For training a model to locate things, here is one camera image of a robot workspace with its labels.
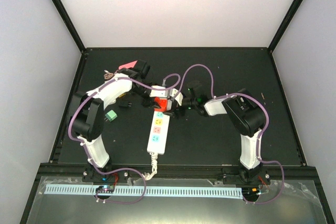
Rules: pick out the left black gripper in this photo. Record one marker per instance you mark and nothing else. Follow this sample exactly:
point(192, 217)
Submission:
point(149, 103)

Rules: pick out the red cube socket adapter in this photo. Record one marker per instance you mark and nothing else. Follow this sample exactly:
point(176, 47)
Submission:
point(163, 102)

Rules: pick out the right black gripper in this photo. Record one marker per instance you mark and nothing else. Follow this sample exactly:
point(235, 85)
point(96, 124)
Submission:
point(176, 114)

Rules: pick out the pink triangular power strip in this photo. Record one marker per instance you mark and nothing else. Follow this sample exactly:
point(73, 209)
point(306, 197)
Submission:
point(128, 65)

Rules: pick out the green white plug adapter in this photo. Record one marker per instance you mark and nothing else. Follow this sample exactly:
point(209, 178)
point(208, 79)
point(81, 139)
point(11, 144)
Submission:
point(110, 116)

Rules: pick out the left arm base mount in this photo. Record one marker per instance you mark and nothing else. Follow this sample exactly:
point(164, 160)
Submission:
point(89, 174)

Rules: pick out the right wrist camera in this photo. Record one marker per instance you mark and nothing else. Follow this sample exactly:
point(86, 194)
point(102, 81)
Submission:
point(175, 95)

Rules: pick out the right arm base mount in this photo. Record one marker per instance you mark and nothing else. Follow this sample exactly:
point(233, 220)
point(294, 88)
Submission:
point(239, 175)

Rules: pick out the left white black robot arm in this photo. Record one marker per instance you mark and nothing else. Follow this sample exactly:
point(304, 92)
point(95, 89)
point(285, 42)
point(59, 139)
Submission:
point(86, 119)

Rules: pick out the white slotted cable duct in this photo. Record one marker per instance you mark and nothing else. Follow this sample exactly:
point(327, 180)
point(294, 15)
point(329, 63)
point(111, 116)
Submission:
point(148, 191)

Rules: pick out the white long power strip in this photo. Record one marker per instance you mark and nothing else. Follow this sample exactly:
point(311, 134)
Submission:
point(158, 133)

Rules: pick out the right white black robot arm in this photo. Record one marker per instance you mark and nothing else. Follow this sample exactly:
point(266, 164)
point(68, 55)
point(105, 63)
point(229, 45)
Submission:
point(246, 116)

